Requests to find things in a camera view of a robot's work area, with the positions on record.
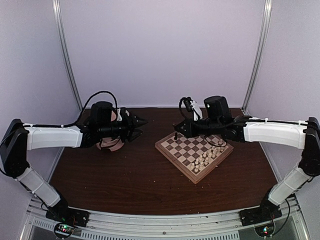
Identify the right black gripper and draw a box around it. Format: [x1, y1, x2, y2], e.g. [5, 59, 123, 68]
[175, 118, 223, 138]

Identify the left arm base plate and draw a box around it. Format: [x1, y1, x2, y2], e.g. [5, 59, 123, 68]
[45, 208, 90, 227]

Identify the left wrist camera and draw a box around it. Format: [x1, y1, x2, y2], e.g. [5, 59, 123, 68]
[116, 107, 130, 122]

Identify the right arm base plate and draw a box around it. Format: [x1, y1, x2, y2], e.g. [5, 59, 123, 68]
[239, 207, 283, 227]

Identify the aluminium frame post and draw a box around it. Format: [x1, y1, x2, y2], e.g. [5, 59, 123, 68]
[241, 0, 273, 114]
[52, 0, 83, 111]

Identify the pink double pet bowl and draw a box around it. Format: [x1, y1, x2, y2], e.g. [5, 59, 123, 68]
[96, 108, 130, 152]

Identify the right aluminium frame post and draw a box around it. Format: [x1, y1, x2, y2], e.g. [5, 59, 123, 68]
[241, 0, 273, 114]

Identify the circuit board with leds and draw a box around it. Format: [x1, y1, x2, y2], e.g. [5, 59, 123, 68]
[254, 223, 275, 238]
[53, 223, 75, 236]

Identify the wooden chess board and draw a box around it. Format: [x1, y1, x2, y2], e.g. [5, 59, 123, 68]
[155, 132, 234, 184]

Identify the right circuit board with LEDs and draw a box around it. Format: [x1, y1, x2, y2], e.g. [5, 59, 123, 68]
[254, 223, 275, 238]

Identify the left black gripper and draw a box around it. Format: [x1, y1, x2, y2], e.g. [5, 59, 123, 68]
[99, 112, 149, 143]

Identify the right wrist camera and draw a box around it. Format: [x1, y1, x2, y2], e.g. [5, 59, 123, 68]
[183, 97, 203, 121]

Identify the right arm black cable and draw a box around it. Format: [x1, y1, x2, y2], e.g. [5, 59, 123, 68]
[178, 97, 193, 121]

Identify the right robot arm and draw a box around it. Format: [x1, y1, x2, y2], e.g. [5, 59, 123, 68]
[174, 95, 320, 221]

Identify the front aluminium rail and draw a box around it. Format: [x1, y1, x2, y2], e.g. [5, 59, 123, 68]
[17, 200, 310, 240]

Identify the left circuit board with LEDs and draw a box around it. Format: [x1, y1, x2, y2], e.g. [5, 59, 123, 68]
[53, 223, 75, 236]

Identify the white chess pieces group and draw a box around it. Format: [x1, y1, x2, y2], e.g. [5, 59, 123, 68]
[190, 139, 228, 175]

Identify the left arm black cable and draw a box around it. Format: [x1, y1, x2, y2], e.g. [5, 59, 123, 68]
[74, 91, 118, 123]

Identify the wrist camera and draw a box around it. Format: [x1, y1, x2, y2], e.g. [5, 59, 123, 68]
[116, 107, 130, 122]
[183, 97, 203, 121]

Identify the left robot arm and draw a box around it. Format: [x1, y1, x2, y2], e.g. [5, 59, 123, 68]
[0, 101, 148, 222]

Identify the left aluminium frame post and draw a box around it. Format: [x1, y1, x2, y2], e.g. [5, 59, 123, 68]
[52, 0, 83, 111]

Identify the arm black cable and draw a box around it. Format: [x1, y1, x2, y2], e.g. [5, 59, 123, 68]
[178, 97, 193, 121]
[74, 91, 118, 123]

